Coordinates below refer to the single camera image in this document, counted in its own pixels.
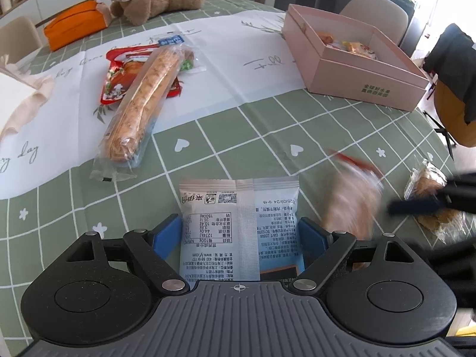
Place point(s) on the brown pastry packet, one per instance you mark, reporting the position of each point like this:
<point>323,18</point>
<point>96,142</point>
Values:
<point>431,178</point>
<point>326,38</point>

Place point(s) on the orange chair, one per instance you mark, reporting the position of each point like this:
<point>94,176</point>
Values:
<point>452,119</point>

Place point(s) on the lollipop packet with blue label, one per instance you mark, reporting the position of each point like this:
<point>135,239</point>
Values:
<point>190,64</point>

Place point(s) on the red edged snack packet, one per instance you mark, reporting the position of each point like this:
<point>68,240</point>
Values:
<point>353,200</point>

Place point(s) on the beige chair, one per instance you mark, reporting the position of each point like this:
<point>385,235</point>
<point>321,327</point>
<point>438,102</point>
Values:
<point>18,37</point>
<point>375,15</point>

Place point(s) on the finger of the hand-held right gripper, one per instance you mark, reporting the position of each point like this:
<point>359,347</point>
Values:
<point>416,203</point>

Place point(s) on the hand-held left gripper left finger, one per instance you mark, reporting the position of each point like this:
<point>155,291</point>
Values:
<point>167,232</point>

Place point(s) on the small yellow snack packet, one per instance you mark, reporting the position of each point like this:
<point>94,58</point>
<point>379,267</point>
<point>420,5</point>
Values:
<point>357,47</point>

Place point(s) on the dark jacket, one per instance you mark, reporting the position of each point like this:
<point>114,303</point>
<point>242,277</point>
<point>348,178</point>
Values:
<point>453,63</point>

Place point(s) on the pink cardboard box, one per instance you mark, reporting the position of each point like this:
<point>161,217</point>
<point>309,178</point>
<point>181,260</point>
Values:
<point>353,81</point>

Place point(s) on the cream cloth bag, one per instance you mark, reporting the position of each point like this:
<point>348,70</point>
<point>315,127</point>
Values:
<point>22,104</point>

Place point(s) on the blue white snack packet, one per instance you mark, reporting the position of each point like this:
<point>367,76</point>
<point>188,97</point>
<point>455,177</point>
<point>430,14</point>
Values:
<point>223,230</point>

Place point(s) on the orange tissue box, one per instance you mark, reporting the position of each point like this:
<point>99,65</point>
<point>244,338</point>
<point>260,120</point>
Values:
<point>74,26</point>

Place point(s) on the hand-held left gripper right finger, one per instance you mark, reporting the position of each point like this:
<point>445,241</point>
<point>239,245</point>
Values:
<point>313,235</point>

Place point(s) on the green checked tablecloth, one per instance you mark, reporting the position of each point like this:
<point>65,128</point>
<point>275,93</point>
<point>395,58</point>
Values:
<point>260,137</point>

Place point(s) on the long bread stick packet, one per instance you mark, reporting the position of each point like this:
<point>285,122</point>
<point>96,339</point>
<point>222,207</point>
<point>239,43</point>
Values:
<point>141,108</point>

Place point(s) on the white printed table runner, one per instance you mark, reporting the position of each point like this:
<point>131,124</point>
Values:
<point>223,63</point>

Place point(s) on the red flat snack packet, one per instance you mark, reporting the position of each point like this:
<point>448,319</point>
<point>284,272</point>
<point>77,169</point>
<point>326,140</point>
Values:
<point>128,52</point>

